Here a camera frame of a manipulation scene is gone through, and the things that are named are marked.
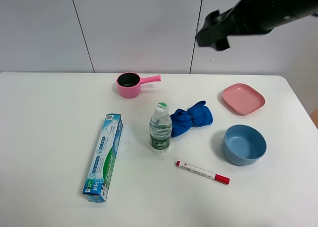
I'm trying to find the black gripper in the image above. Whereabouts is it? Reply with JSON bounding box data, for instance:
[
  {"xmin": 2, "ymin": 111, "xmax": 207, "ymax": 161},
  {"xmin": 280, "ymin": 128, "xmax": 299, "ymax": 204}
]
[{"xmin": 196, "ymin": 0, "xmax": 318, "ymax": 51}]

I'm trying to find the red and white marker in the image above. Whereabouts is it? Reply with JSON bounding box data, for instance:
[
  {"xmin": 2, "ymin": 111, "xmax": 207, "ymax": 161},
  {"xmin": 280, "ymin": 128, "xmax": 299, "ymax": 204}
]
[{"xmin": 174, "ymin": 160, "xmax": 230, "ymax": 185}]

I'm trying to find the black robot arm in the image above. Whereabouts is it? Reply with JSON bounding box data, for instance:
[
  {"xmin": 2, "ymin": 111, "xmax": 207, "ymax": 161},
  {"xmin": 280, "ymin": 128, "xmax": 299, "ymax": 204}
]
[{"xmin": 196, "ymin": 0, "xmax": 318, "ymax": 51}]

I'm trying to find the pink square plate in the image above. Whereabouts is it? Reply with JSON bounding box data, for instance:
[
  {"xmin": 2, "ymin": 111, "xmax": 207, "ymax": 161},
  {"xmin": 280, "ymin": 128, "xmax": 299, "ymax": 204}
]
[{"xmin": 222, "ymin": 83, "xmax": 265, "ymax": 115}]

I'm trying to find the blue cloth bundle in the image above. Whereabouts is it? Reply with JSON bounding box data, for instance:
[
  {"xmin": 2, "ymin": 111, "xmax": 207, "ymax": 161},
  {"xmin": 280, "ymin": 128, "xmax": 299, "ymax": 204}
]
[{"xmin": 170, "ymin": 100, "xmax": 213, "ymax": 137}]

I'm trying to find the clear water bottle green label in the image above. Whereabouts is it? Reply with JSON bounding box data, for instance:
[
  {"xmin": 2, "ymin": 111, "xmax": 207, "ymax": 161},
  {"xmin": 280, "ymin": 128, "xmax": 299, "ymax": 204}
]
[{"xmin": 149, "ymin": 102, "xmax": 172, "ymax": 153}]

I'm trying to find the blue bowl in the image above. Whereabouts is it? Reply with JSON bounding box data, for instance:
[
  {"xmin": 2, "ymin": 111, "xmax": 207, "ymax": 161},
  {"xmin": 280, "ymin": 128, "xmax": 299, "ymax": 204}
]
[{"xmin": 222, "ymin": 124, "xmax": 267, "ymax": 166}]

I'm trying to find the toothpaste box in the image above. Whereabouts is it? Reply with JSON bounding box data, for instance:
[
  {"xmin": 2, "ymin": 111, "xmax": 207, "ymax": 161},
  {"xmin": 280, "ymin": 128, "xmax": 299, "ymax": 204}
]
[{"xmin": 82, "ymin": 113, "xmax": 123, "ymax": 203}]

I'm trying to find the pink saucepan with handle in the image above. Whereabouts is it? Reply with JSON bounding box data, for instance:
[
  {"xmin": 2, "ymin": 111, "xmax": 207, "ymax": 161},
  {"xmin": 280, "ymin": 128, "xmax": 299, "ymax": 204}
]
[{"xmin": 116, "ymin": 72, "xmax": 161, "ymax": 98}]

